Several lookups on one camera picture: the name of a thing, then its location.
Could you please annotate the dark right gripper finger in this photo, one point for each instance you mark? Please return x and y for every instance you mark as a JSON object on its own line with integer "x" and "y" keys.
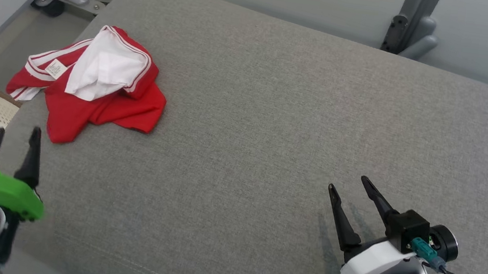
{"x": 344, "y": 224}
{"x": 378, "y": 201}

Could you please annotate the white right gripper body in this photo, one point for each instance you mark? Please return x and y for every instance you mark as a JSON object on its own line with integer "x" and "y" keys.
{"x": 373, "y": 262}

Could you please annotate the grey rounded frame tube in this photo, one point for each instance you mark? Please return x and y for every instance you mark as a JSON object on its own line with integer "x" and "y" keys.
{"x": 427, "y": 27}
{"x": 420, "y": 48}

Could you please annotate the grey metal partition post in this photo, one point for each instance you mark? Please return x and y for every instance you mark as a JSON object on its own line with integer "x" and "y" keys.
{"x": 421, "y": 3}

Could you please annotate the dark metal post bracket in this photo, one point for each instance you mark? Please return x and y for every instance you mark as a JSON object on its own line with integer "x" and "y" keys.
{"x": 395, "y": 32}

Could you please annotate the black caster wheel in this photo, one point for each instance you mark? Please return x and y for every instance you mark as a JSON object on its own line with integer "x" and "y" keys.
{"x": 52, "y": 7}

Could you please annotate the red Bulls jersey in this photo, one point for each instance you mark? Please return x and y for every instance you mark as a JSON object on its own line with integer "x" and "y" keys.
{"x": 112, "y": 107}

